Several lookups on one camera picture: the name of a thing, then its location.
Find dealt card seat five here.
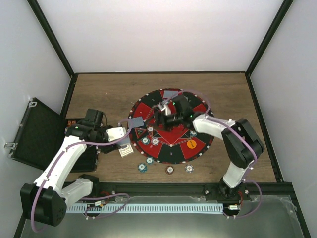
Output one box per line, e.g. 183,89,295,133
163,90,178,99

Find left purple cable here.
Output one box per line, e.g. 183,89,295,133
32,119,134,233

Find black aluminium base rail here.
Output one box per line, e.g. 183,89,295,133
95,182,296,202

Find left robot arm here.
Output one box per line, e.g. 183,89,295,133
20,109,130,233

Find green chip mat edge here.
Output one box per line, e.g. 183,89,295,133
146,157,154,164

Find black frame post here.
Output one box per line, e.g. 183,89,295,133
246,0,293,76
27,0,75,78

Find green chips seat nine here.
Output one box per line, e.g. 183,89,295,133
190,130,197,136

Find orange brown poker chip stack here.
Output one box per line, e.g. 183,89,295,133
165,166,174,175

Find white card box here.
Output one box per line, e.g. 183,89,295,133
118,144,134,158

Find green chips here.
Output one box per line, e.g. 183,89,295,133
141,137,150,145

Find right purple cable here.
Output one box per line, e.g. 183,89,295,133
160,88,262,219

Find blue white poker chip stack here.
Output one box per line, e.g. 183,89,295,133
185,164,194,173

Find dealt card seat four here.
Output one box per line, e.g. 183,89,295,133
128,117,144,128

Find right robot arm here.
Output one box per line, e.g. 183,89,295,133
151,95,264,200

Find round red black poker mat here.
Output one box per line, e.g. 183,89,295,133
128,88,213,164

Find light blue slotted cable duct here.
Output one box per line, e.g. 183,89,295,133
66,203,223,214

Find black frame post left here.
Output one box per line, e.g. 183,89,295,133
27,0,75,78

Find triangular all in marker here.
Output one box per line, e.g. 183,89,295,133
134,127,147,138

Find green poker chip stack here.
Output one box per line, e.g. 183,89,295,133
138,163,147,173

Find black frame post right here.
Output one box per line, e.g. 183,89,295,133
246,0,293,76

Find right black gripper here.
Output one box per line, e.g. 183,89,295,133
146,111,184,132

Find purple cable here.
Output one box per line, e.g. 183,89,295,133
32,119,134,233
160,88,262,219

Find orange big blind button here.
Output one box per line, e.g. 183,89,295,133
187,139,197,149

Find black poker set case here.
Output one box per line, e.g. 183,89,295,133
4,97,100,172

